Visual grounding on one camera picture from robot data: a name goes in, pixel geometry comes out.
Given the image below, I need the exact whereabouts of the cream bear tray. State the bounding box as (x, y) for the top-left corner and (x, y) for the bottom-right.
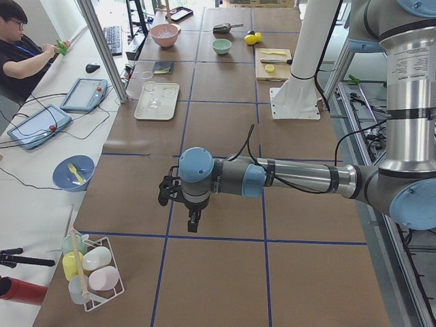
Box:
(134, 82), (180, 121)

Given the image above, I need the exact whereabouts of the white plastic cup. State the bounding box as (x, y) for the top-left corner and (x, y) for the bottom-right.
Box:
(82, 246), (112, 271)

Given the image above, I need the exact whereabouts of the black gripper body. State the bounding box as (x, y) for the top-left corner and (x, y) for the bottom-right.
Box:
(183, 193), (210, 215)

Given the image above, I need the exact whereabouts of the green plastic cup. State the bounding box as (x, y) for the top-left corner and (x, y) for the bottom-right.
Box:
(61, 234), (88, 255)

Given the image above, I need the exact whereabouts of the clear wine glass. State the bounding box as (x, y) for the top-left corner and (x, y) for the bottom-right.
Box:
(142, 80), (160, 108)

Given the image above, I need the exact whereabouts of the black computer mouse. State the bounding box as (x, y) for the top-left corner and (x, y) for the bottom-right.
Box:
(85, 63), (100, 74)

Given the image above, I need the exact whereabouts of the pink bowl with ice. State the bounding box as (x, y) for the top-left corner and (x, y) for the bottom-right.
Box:
(149, 24), (181, 48)

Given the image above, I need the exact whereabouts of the metal ice scoop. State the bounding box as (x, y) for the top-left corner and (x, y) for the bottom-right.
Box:
(213, 23), (244, 34)

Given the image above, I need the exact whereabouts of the grey folded cloth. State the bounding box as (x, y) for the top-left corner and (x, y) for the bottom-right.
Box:
(152, 61), (174, 75)

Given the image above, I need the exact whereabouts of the far blue teach pendant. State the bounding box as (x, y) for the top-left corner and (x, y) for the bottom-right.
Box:
(60, 78), (108, 112)

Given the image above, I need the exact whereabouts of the half lemon slice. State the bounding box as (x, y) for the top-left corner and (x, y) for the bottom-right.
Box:
(264, 64), (275, 74)

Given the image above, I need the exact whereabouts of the red cylinder bottle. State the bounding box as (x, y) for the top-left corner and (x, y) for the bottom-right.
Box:
(1, 277), (48, 306)

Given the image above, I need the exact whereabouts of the black tripod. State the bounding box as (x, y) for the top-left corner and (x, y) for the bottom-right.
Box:
(1, 248), (55, 268)

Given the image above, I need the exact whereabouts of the black keyboard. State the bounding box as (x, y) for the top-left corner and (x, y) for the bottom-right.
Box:
(103, 26), (123, 56)

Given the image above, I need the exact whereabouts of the green ceramic bowl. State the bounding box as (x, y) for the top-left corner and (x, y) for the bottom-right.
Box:
(212, 39), (232, 55)

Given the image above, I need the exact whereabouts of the blue teach pendant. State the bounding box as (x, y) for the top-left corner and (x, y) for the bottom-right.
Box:
(60, 78), (108, 112)
(7, 104), (72, 150)

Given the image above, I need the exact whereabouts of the yellow lemon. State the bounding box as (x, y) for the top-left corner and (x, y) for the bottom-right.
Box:
(251, 32), (262, 45)
(244, 34), (258, 46)

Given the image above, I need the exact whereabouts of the blue plastic bowl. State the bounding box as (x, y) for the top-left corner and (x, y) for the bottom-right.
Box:
(52, 155), (95, 192)

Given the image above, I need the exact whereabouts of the aluminium frame post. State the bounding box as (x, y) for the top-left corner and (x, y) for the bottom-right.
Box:
(77, 0), (129, 104)

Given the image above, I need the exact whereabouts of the pink plastic cup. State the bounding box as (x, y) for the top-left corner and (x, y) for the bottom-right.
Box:
(89, 266), (120, 291)

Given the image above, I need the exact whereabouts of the yellow plastic knife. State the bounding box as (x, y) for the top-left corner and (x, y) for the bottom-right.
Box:
(260, 50), (287, 55)

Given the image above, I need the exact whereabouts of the wooden paper towel stand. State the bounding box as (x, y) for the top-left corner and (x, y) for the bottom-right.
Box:
(165, 0), (172, 24)

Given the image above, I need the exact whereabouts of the wooden cutting board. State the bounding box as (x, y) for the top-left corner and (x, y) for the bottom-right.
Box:
(255, 48), (292, 81)

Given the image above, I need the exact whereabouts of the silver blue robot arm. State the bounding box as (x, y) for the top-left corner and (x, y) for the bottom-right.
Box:
(159, 1), (435, 232)

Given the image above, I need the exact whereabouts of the white wire cup rack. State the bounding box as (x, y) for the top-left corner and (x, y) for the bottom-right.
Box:
(68, 229), (125, 312)

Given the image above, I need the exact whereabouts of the small clear glass dish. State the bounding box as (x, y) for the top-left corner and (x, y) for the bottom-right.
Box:
(140, 72), (153, 80)

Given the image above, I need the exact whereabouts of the seated person black shirt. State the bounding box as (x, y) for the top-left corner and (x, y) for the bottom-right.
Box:
(1, 1), (71, 103)

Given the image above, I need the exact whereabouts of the near blue teach pendant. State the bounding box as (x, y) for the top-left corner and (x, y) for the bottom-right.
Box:
(7, 104), (72, 150)

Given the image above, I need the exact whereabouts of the clear plastic cup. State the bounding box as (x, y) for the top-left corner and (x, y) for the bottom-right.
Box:
(68, 275), (89, 305)

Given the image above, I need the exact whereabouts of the yellow plastic cup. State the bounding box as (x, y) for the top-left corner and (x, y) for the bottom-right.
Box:
(62, 251), (78, 281)

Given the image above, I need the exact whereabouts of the yellow plastic fork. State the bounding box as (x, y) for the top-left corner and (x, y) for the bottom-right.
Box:
(67, 163), (85, 185)

